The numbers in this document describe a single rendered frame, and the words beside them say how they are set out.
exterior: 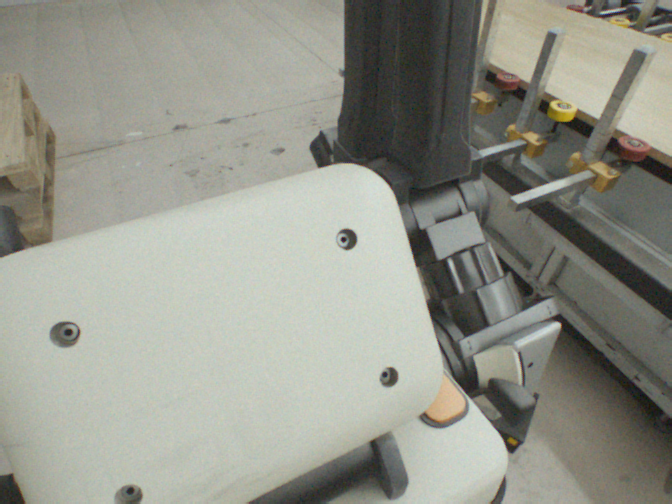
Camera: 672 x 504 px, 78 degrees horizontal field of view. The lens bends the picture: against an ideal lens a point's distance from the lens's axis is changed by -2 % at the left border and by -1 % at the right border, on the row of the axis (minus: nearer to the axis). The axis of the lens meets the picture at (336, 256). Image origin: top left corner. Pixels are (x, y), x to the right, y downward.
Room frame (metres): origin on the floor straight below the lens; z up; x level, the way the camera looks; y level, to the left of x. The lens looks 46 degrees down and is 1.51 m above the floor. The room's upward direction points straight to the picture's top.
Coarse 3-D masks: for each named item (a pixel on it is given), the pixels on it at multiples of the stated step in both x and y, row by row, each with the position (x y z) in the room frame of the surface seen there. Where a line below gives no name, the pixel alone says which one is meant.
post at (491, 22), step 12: (492, 0) 1.46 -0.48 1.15; (504, 0) 1.45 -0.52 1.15; (492, 12) 1.45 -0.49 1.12; (492, 24) 1.44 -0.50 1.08; (480, 36) 1.47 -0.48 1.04; (492, 36) 1.45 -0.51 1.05; (480, 48) 1.46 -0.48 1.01; (492, 48) 1.45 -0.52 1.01; (480, 60) 1.45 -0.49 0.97; (480, 72) 1.44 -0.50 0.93; (480, 84) 1.45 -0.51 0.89
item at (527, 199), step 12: (612, 168) 0.99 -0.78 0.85; (624, 168) 1.00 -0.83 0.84; (564, 180) 0.93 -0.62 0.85; (576, 180) 0.93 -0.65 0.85; (588, 180) 0.94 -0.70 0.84; (528, 192) 0.88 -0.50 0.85; (540, 192) 0.88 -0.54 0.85; (552, 192) 0.88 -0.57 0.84; (564, 192) 0.91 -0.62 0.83; (516, 204) 0.83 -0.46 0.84; (528, 204) 0.85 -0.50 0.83
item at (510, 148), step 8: (544, 136) 1.22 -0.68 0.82; (552, 136) 1.23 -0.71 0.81; (504, 144) 1.17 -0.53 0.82; (512, 144) 1.17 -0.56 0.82; (520, 144) 1.17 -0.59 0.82; (488, 152) 1.12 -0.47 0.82; (496, 152) 1.12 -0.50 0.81; (504, 152) 1.14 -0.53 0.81; (512, 152) 1.16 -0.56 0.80; (488, 160) 1.11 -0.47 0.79
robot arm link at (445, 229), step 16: (416, 192) 0.31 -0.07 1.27; (432, 192) 0.31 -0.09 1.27; (448, 192) 0.32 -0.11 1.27; (416, 208) 0.29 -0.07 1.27; (432, 208) 0.30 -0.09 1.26; (448, 208) 0.30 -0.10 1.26; (464, 208) 0.31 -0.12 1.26; (416, 224) 0.29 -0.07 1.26; (432, 224) 0.29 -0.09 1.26; (448, 224) 0.28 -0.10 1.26; (464, 224) 0.28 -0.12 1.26; (432, 240) 0.27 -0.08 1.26; (448, 240) 0.27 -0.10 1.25; (464, 240) 0.27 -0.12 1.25; (480, 240) 0.28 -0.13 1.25; (416, 256) 0.28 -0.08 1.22; (432, 256) 0.26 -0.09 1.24; (448, 256) 0.26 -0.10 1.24
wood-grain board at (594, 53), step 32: (512, 0) 2.45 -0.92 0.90; (480, 32) 1.96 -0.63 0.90; (512, 32) 1.96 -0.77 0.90; (544, 32) 1.96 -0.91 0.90; (576, 32) 1.96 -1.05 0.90; (608, 32) 1.95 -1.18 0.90; (512, 64) 1.60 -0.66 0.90; (576, 64) 1.60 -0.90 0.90; (608, 64) 1.60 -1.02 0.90; (544, 96) 1.36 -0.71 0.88; (576, 96) 1.33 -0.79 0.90; (608, 96) 1.33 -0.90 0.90; (640, 96) 1.33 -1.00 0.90; (640, 128) 1.12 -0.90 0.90
